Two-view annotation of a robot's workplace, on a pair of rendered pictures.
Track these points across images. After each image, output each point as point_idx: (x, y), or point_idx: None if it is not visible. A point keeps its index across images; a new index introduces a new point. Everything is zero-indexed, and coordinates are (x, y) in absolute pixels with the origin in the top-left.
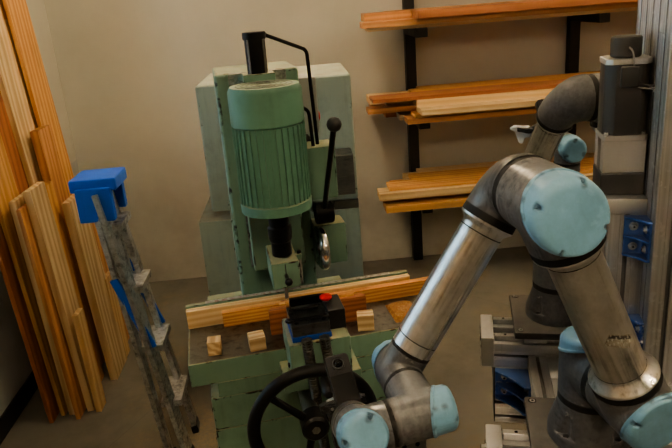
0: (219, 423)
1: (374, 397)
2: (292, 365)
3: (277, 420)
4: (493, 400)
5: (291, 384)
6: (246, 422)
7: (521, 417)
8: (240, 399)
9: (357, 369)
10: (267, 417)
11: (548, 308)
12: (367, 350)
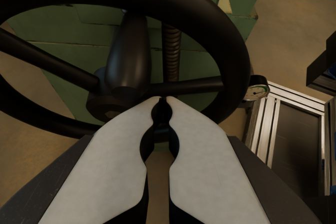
0: (20, 34)
1: (247, 86)
2: None
3: (99, 47)
4: (316, 70)
5: (88, 8)
6: (58, 41)
7: (333, 91)
8: (38, 9)
9: (225, 12)
10: (85, 41)
11: None
12: None
